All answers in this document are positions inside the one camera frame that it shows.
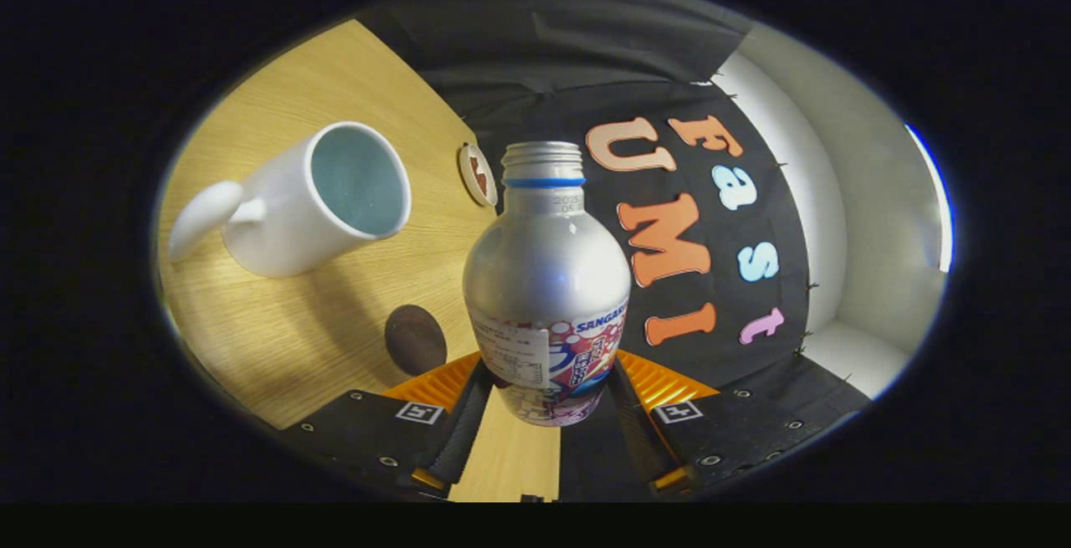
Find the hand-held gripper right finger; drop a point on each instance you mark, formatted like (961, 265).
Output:
(640, 448)

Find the wooden table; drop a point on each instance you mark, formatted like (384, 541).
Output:
(276, 339)

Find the black backdrop cloth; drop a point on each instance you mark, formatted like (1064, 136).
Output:
(519, 54)

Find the dark brown round coaster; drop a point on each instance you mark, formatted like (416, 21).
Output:
(416, 339)

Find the red food pieces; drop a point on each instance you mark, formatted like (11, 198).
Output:
(479, 173)

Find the small round plate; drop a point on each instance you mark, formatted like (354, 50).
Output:
(468, 188)

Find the silver juice bottle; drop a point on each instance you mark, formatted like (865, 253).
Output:
(544, 272)

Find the white cup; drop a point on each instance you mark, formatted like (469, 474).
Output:
(276, 213)

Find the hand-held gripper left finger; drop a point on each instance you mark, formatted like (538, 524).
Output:
(464, 439)

